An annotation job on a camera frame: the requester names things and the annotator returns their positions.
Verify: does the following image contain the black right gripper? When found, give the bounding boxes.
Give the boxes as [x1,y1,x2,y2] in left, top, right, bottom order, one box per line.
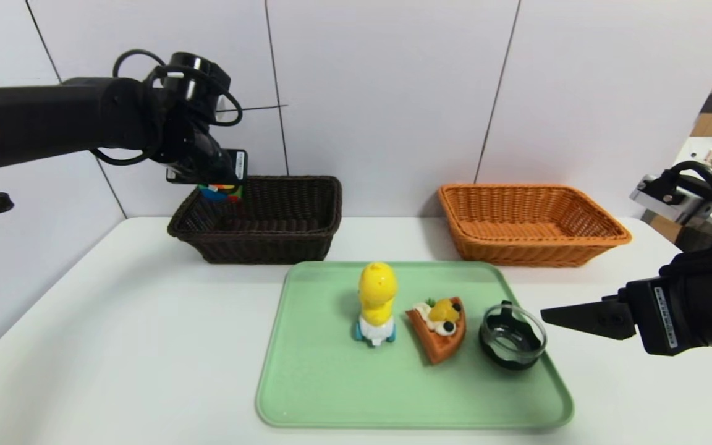
[540,263,712,357]

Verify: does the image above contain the toy waffle slice with fruit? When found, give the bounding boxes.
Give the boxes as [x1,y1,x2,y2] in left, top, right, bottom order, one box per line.
[405,297,467,365]

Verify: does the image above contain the yellow duck toy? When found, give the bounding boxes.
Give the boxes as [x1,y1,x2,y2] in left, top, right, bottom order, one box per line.
[354,262,399,348]

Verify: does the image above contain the multicoloured puzzle cube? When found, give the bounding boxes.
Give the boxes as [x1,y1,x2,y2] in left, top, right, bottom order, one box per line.
[198,183,244,203]

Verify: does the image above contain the orange wicker basket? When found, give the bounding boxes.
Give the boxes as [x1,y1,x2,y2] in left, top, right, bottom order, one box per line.
[438,184,632,268]

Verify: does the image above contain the dark brown wicker basket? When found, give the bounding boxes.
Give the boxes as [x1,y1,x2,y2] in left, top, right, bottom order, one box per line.
[167,176,342,265]

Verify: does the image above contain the white side table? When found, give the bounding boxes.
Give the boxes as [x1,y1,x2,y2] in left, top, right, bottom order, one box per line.
[643,136,712,248]

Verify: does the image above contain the light green plastic tray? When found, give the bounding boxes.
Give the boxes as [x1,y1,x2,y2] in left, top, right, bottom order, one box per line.
[255,261,574,429]

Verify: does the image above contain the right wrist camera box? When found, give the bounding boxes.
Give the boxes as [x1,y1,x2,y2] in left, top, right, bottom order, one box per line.
[630,174,712,224]

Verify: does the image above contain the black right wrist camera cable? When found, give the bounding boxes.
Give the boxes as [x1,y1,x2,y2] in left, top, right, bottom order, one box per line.
[659,161,712,214]

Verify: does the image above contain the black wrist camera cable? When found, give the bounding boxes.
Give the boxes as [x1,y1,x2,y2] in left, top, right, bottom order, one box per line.
[89,49,244,166]
[659,161,712,214]

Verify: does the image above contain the black left wrist camera cable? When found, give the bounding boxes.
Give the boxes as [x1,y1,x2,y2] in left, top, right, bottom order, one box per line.
[89,49,244,166]

